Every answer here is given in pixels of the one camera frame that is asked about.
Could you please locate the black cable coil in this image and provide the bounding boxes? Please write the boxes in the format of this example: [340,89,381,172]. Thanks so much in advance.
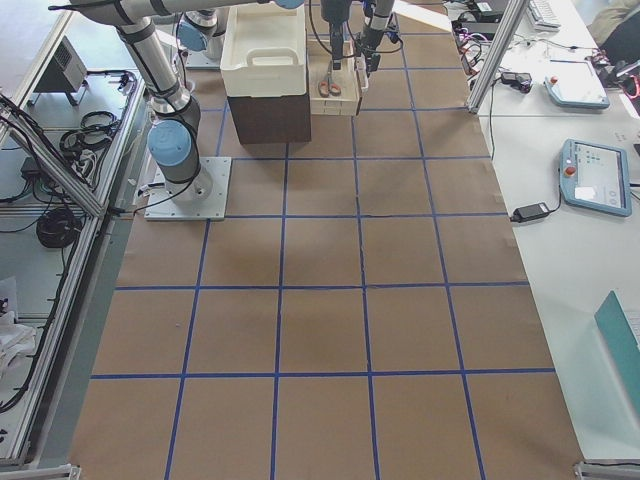
[35,207,81,250]

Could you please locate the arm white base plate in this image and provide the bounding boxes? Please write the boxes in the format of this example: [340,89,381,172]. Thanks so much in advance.
[144,157,232,221]

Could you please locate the blue teach pendant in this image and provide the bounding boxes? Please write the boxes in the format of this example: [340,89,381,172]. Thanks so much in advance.
[544,76,610,110]
[559,139,632,217]

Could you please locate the aluminium frame post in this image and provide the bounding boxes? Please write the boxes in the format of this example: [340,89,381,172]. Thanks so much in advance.
[466,0,527,114]

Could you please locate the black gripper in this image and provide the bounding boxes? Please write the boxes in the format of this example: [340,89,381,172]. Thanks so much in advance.
[330,28,383,71]
[320,0,351,29]

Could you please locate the near blue teach pendant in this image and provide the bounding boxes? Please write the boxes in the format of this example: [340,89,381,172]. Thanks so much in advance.
[559,139,632,217]

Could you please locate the cream plastic bin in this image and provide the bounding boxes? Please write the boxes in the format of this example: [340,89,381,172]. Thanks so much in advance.
[220,3,307,98]

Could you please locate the teal board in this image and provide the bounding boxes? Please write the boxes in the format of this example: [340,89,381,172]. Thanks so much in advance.
[594,290,639,433]

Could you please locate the grey metal box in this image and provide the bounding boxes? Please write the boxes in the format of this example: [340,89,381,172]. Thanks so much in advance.
[34,36,88,106]

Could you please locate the orange grey scissors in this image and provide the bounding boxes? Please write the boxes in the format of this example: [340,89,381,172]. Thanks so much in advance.
[318,62,342,98]

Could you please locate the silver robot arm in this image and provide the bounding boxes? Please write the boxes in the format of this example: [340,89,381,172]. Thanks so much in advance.
[177,1,399,74]
[63,1,312,202]

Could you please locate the light wooden drawer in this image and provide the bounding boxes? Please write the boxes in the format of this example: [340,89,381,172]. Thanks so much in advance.
[307,39,369,116]

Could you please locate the far blue teach pendant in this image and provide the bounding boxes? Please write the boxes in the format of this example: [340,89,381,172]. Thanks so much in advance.
[544,76,610,110]

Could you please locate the black power adapter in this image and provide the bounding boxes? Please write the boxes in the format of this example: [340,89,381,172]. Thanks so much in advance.
[510,202,551,223]

